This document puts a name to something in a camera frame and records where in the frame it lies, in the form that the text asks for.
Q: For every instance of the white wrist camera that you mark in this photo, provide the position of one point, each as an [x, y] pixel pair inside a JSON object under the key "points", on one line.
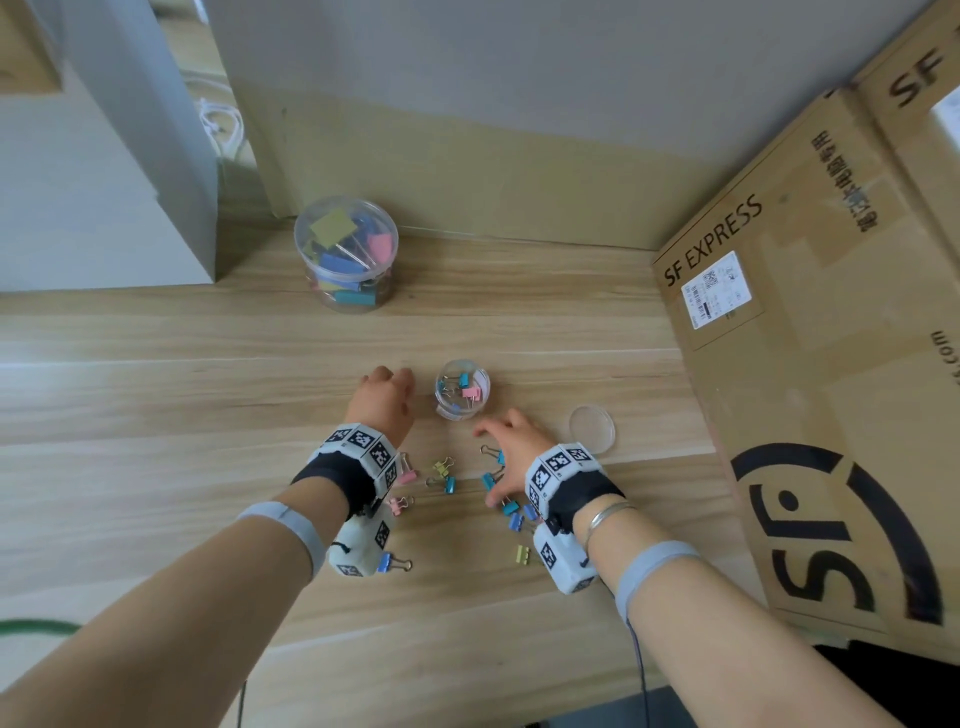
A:
{"points": [[356, 544], [570, 570]]}

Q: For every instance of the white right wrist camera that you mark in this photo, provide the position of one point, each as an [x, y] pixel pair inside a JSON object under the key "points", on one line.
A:
{"points": [[570, 570]]}

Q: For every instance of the person's right forearm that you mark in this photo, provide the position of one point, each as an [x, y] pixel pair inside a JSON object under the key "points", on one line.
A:
{"points": [[735, 660]]}

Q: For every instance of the person's right hand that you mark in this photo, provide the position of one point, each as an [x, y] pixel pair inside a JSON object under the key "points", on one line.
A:
{"points": [[525, 446]]}

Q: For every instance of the brown cardboard box black logo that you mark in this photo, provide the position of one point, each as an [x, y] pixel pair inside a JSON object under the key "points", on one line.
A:
{"points": [[825, 375]]}

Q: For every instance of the brown cardboard box white label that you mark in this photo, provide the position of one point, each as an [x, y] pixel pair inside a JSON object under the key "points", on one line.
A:
{"points": [[907, 112]]}

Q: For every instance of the heap of large binder clips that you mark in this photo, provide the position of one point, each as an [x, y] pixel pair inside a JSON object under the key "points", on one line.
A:
{"points": [[337, 266]]}

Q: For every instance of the small binder clips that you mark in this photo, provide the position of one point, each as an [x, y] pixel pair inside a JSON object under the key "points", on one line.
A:
{"points": [[384, 562]]}

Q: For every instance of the person's left forearm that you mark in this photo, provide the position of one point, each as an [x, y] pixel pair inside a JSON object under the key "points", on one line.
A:
{"points": [[165, 615]]}

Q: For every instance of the person's left hand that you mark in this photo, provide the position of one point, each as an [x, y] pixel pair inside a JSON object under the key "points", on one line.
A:
{"points": [[382, 405]]}

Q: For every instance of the white cardboard box brown top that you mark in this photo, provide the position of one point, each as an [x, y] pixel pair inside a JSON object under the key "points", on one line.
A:
{"points": [[112, 187]]}

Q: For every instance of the large clear plastic jar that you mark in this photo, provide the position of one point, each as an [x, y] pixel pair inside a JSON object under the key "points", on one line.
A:
{"points": [[307, 262]]}

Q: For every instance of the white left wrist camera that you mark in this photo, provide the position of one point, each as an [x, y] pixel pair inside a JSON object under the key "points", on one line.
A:
{"points": [[356, 544]]}

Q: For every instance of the small clear plastic lid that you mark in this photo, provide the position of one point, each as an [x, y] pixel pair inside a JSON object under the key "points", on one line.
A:
{"points": [[592, 429]]}

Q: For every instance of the small clear plastic jar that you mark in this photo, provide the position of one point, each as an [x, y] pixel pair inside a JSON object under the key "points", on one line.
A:
{"points": [[450, 411]]}

